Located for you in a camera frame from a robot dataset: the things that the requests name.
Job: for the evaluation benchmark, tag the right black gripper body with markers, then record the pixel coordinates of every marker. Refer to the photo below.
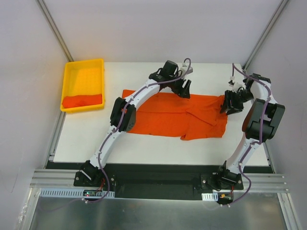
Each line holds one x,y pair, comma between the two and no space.
233,101

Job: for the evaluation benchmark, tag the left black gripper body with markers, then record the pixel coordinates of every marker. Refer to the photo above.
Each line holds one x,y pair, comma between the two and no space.
180,86

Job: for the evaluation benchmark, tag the orange t shirt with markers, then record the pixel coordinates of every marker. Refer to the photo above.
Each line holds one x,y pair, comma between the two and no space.
168,115
82,100

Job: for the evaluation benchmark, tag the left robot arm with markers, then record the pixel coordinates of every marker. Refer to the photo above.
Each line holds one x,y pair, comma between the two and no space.
123,117

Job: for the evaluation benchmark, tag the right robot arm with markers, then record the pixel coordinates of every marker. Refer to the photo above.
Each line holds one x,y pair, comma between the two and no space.
260,125

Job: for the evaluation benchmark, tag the yellow plastic bin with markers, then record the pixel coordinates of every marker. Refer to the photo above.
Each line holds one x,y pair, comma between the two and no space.
84,77

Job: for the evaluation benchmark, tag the rolled orange t shirt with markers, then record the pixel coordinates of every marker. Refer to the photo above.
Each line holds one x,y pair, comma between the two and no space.
82,100

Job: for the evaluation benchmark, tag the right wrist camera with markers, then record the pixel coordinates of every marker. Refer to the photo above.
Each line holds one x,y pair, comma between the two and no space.
236,87

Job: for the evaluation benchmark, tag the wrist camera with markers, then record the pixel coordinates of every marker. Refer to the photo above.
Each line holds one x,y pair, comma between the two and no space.
185,69
236,87

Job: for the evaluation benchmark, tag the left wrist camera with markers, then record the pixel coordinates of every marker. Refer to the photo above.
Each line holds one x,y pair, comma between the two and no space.
185,69

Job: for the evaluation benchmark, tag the aluminium front rail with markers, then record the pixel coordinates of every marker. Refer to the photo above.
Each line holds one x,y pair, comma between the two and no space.
261,182

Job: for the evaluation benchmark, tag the right white cable duct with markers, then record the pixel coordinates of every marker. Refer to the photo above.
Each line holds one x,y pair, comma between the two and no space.
209,196

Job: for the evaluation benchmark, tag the white cable duct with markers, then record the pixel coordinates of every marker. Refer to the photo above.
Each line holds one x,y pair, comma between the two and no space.
75,193
209,196

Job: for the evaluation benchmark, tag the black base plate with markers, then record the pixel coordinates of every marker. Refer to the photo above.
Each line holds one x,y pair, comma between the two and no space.
154,181

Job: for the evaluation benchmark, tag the right aluminium frame post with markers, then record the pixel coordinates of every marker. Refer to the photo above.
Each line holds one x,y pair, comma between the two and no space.
266,32

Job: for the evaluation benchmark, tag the aluminium frame post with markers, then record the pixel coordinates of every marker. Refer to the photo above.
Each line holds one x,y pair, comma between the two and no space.
55,30
266,32

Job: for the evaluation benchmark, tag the left aluminium frame post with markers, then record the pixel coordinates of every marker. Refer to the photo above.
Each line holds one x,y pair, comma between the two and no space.
55,30

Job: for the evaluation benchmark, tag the left white cable duct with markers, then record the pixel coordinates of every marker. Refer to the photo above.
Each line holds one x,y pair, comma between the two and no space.
75,193

